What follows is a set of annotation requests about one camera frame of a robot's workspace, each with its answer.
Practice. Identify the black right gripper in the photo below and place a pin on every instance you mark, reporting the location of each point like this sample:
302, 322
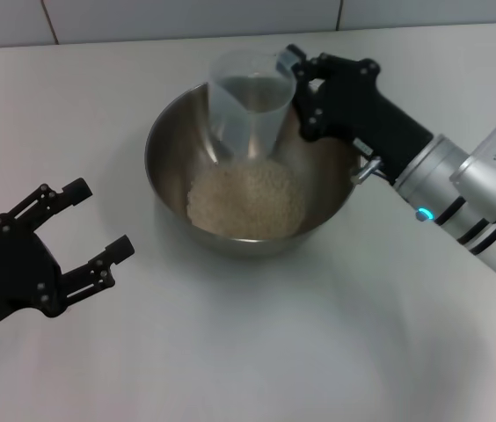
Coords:
362, 110

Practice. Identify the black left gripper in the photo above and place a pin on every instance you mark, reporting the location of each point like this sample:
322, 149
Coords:
12, 277

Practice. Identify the clear plastic measuring cup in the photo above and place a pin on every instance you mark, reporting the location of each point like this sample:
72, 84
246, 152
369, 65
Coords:
248, 105

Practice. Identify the stainless steel mixing bowl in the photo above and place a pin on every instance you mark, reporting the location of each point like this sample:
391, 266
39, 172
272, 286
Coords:
177, 145

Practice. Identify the white rice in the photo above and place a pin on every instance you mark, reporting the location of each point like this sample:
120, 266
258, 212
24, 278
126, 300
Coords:
248, 206

